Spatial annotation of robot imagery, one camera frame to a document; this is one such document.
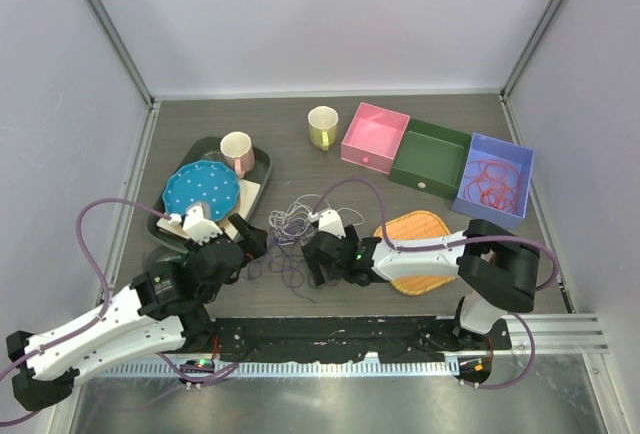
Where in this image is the purple cable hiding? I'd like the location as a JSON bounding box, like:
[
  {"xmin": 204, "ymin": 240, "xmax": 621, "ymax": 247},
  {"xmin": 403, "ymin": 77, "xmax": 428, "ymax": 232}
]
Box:
[{"xmin": 244, "ymin": 226, "xmax": 341, "ymax": 305}]

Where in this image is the orange cable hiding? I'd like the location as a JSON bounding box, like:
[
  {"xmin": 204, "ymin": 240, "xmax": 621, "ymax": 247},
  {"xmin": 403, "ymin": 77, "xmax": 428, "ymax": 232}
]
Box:
[{"xmin": 463, "ymin": 156, "xmax": 524, "ymax": 214}]

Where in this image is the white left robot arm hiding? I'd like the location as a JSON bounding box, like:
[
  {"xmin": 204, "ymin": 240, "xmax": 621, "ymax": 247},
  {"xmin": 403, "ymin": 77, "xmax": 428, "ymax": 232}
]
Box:
[{"xmin": 6, "ymin": 214, "xmax": 268, "ymax": 412}]

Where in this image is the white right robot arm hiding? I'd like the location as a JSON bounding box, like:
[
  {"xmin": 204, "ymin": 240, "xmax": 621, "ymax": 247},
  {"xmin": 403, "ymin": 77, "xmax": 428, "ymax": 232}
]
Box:
[{"xmin": 301, "ymin": 219, "xmax": 540, "ymax": 349}]

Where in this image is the green tape roll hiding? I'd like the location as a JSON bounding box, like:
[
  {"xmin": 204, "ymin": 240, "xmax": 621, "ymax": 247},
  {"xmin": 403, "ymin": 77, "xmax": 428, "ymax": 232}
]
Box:
[{"xmin": 142, "ymin": 246, "xmax": 186, "ymax": 271}]

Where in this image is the cream wooden board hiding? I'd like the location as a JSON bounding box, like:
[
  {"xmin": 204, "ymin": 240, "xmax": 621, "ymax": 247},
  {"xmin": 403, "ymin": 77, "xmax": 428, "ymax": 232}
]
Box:
[{"xmin": 156, "ymin": 179, "xmax": 261, "ymax": 242}]

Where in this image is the orange woven basket tray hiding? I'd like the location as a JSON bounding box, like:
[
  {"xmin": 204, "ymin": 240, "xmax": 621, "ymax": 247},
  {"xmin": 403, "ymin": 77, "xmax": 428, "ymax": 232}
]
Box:
[{"xmin": 372, "ymin": 210, "xmax": 464, "ymax": 296}]

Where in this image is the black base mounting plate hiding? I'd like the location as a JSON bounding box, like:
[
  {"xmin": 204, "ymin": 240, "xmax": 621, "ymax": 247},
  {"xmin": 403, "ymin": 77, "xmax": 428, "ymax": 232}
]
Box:
[{"xmin": 214, "ymin": 316, "xmax": 512, "ymax": 364}]

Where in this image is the blue polka dot plate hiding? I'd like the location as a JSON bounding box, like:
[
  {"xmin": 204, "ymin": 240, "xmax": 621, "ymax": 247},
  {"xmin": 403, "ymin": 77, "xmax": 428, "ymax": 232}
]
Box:
[{"xmin": 161, "ymin": 160, "xmax": 240, "ymax": 222}]

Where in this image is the pink mug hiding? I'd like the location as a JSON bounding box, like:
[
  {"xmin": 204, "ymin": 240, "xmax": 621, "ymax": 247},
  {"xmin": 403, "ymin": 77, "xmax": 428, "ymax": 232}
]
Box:
[{"xmin": 220, "ymin": 131, "xmax": 255, "ymax": 178}]

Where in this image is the dark green tray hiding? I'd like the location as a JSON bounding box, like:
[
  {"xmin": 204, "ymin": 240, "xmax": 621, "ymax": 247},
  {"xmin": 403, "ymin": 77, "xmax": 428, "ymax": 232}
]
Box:
[{"xmin": 146, "ymin": 137, "xmax": 272, "ymax": 253}]

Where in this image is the pink drawer box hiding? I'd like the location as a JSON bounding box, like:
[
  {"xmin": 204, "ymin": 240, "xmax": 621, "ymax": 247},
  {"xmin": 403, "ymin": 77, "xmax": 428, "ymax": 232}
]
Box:
[{"xmin": 340, "ymin": 102, "xmax": 410, "ymax": 174}]

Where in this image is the green drawer box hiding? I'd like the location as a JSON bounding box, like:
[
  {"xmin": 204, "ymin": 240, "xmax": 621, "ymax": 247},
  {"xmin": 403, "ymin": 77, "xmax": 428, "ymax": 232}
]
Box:
[{"xmin": 388, "ymin": 118, "xmax": 472, "ymax": 200}]

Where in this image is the yellow mug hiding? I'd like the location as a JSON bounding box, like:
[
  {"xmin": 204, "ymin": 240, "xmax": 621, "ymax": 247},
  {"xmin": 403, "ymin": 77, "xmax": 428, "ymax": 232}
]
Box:
[{"xmin": 307, "ymin": 106, "xmax": 339, "ymax": 151}]

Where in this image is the blue drawer box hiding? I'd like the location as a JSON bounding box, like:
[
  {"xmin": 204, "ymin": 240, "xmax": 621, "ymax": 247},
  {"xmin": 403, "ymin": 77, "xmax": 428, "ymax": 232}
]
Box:
[{"xmin": 451, "ymin": 133, "xmax": 535, "ymax": 230}]

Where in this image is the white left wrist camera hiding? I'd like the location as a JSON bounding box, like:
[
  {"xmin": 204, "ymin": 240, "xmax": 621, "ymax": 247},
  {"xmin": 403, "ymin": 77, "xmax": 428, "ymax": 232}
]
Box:
[{"xmin": 168, "ymin": 202, "xmax": 224, "ymax": 245}]

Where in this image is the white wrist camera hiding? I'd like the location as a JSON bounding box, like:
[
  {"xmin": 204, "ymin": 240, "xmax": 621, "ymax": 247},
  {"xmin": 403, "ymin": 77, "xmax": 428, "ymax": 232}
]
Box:
[
  {"xmin": 168, "ymin": 202, "xmax": 224, "ymax": 245},
  {"xmin": 308, "ymin": 208, "xmax": 346, "ymax": 239}
]

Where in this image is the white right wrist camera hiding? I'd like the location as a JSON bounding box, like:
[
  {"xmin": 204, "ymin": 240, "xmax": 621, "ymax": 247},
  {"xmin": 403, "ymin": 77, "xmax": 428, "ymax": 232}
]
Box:
[{"xmin": 308, "ymin": 208, "xmax": 346, "ymax": 239}]

